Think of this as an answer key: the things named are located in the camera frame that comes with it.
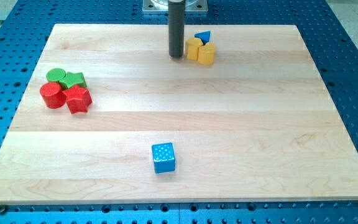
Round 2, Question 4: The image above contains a blue cube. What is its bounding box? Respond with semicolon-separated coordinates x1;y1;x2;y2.
152;142;176;174

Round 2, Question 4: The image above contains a yellow hexagon block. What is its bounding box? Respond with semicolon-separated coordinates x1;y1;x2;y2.
186;37;203;60

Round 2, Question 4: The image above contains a yellow heart block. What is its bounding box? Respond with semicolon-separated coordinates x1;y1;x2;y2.
197;42;216;65

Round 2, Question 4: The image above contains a wooden board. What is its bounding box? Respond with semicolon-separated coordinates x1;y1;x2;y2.
0;24;358;205

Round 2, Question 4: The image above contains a blue triangle block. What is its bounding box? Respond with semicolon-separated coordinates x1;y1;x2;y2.
194;30;211;45

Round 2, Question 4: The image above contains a red star block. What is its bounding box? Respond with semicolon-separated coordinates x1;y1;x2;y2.
63;85;93;114

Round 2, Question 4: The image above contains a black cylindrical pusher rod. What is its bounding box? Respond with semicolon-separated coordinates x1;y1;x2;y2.
168;0;185;58

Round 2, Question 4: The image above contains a green star block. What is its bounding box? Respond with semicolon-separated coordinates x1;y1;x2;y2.
58;72;87;90

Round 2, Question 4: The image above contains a red cylinder block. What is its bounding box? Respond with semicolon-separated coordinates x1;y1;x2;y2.
40;82;66;109

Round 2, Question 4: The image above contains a green cylinder block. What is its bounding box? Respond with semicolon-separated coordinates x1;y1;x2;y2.
46;68;67;83

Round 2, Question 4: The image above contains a blue perforated metal table plate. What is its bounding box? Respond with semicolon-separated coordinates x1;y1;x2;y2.
0;0;358;223

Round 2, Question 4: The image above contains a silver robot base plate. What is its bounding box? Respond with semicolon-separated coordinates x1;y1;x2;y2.
142;0;208;14

